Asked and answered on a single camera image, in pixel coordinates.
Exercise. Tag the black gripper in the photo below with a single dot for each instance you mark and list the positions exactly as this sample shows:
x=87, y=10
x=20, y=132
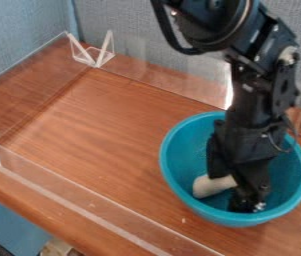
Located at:
x=240, y=151

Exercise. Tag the white brown toy mushroom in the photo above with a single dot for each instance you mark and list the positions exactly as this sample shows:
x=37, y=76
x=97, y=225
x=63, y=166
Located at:
x=207, y=187

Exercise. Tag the blue plastic bowl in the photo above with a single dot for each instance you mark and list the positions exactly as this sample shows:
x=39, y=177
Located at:
x=183, y=161

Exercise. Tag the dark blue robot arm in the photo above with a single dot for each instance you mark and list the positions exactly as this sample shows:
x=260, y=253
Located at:
x=262, y=50

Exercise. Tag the clear acrylic back barrier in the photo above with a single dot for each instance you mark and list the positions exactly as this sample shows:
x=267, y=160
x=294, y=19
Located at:
x=210, y=88

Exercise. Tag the clear acrylic barrier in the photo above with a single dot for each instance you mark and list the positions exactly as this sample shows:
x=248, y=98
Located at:
x=37, y=80
x=51, y=192
x=210, y=88

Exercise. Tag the clear acrylic front barrier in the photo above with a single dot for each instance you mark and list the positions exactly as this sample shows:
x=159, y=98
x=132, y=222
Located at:
x=51, y=192

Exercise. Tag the clear acrylic left barrier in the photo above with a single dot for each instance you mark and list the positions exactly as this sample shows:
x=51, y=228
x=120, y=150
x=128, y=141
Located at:
x=37, y=80

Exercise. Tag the clear acrylic corner bracket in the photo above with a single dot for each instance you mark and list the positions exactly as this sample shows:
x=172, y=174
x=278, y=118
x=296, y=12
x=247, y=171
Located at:
x=92, y=56

